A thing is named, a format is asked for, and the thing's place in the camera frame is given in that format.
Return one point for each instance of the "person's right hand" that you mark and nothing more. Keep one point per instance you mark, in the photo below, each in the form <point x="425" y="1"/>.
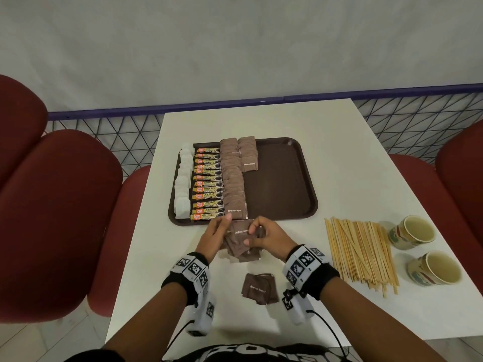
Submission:
<point x="277" y="241"/>

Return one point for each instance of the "person's left hand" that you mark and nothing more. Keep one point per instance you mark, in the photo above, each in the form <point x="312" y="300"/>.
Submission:
<point x="211" y="241"/>

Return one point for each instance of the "handful of brown sugar packets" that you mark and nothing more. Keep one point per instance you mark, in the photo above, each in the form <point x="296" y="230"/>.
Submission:
<point x="237" y="241"/>

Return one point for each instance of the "row of white sachets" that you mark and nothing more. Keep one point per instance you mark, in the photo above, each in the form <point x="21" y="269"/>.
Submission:
<point x="183" y="199"/>

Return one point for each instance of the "pile of brown sugar packets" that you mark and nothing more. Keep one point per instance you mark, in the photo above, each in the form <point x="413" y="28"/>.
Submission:
<point x="258" y="288"/>

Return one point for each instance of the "row of coffee stick packets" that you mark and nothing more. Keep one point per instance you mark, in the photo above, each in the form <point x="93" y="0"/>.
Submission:
<point x="207" y="184"/>

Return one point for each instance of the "brown plastic tray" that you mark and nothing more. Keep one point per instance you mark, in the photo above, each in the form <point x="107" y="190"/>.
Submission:
<point x="283" y="177"/>

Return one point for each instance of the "bundle of wooden stir sticks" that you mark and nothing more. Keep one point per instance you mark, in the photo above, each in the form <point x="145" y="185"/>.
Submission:
<point x="358" y="252"/>

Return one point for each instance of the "patterned paper cup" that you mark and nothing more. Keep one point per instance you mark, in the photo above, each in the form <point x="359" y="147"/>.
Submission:
<point x="411" y="233"/>
<point x="434" y="269"/>

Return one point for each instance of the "person's right forearm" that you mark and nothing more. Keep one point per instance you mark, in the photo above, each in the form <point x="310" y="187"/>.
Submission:
<point x="377" y="324"/>

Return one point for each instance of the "person's left forearm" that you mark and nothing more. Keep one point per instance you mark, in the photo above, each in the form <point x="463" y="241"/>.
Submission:
<point x="151" y="320"/>

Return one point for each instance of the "person's black shirt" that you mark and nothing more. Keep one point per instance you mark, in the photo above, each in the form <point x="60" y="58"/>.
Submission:
<point x="226" y="354"/>

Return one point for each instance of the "right wristband with marker tags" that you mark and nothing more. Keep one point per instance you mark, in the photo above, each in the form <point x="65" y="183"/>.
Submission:
<point x="309" y="269"/>

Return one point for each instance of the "purple mesh railing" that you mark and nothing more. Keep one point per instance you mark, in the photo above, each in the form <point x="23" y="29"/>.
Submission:
<point x="188" y="107"/>

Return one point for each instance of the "red padded chair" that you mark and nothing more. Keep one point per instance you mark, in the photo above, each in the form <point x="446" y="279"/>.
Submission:
<point x="56" y="222"/>
<point x="453" y="192"/>

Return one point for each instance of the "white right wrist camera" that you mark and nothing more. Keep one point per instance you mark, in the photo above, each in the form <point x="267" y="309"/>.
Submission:
<point x="300" y="309"/>

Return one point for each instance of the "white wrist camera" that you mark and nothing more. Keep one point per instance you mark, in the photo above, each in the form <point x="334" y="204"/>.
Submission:
<point x="203" y="312"/>
<point x="300" y="309"/>

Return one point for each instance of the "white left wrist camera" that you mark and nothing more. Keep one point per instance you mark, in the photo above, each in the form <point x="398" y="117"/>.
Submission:
<point x="203" y="312"/>

